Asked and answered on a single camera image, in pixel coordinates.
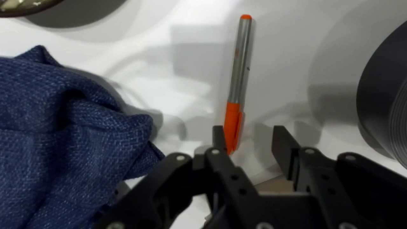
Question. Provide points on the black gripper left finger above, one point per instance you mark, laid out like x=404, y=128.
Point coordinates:
x=163, y=195

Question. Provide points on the black rimmed cream bowl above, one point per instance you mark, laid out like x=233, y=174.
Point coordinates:
x=22, y=8

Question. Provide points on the grey duct tape roll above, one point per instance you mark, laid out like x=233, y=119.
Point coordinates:
x=382, y=96

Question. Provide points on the navy blue cloth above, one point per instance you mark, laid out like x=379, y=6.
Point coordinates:
x=65, y=146

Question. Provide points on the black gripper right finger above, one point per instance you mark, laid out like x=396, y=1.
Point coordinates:
x=346, y=193

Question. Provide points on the white table board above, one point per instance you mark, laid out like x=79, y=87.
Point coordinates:
x=173, y=60

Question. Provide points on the orange capped silver pen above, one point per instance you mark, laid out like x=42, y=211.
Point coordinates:
x=235, y=99

